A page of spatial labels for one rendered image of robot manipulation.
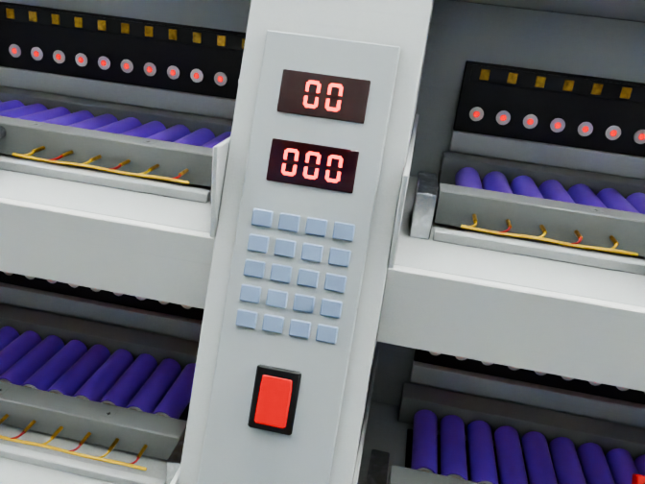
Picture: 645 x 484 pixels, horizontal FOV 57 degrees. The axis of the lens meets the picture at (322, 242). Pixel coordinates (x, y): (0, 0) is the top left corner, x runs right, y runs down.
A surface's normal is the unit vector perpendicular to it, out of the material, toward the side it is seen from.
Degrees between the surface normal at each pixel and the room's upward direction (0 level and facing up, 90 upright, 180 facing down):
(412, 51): 90
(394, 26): 90
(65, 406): 19
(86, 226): 109
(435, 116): 90
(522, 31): 90
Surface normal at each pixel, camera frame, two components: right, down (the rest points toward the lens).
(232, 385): -0.13, 0.04
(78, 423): -0.18, 0.36
